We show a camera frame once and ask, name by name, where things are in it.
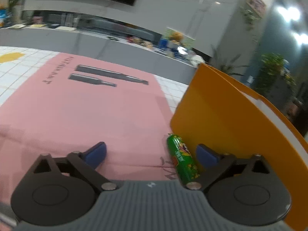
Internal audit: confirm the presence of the teddy bear gift box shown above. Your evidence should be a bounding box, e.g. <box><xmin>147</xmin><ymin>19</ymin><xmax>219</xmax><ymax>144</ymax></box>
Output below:
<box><xmin>157</xmin><ymin>27</ymin><xmax>195</xmax><ymax>59</ymax></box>

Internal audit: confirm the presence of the green snack tube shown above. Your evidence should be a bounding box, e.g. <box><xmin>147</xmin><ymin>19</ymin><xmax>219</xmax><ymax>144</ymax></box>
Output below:
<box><xmin>167</xmin><ymin>134</ymin><xmax>199</xmax><ymax>185</ymax></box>

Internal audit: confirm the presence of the leafy plant on cabinet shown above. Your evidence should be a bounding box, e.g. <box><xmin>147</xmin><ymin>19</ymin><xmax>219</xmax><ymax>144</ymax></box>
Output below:
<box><xmin>253</xmin><ymin>53</ymin><xmax>295</xmax><ymax>96</ymax></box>

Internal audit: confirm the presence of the pink printed mat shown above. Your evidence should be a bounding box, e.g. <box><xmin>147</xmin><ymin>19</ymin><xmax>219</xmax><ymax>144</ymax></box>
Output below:
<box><xmin>1</xmin><ymin>53</ymin><xmax>177</xmax><ymax>202</ymax></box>

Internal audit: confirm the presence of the potted green plant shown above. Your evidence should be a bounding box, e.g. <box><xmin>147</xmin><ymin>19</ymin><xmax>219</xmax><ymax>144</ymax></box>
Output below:
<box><xmin>209</xmin><ymin>45</ymin><xmax>248</xmax><ymax>77</ymax></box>

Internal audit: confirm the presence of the framed wall picture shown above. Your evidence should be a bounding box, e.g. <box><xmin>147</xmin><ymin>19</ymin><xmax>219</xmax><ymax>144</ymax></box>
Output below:
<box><xmin>246</xmin><ymin>0</ymin><xmax>266</xmax><ymax>18</ymax></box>

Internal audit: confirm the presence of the grey TV console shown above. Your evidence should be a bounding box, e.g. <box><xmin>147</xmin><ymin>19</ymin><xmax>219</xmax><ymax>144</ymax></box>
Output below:
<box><xmin>1</xmin><ymin>28</ymin><xmax>196</xmax><ymax>85</ymax></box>

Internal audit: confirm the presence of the orange storage box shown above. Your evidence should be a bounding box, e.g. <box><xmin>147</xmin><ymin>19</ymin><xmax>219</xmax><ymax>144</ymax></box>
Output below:
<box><xmin>170</xmin><ymin>64</ymin><xmax>307</xmax><ymax>230</ymax></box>

